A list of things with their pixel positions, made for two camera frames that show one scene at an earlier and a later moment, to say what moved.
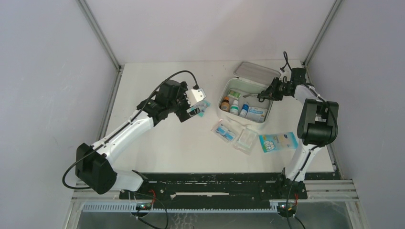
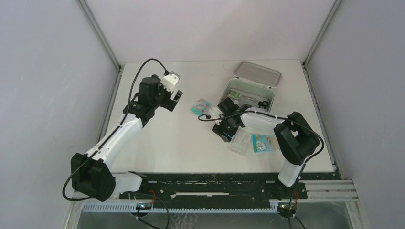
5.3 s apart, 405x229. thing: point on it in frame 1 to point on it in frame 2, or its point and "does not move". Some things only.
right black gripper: [271, 93] to [218, 129]
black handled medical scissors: [261, 98] to [262, 104]
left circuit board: [143, 206] does not move
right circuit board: [291, 208] does not move
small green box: [234, 94] does not move
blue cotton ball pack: [278, 141] to [263, 143]
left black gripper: [183, 115] to [167, 93]
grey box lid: [255, 73] does not move
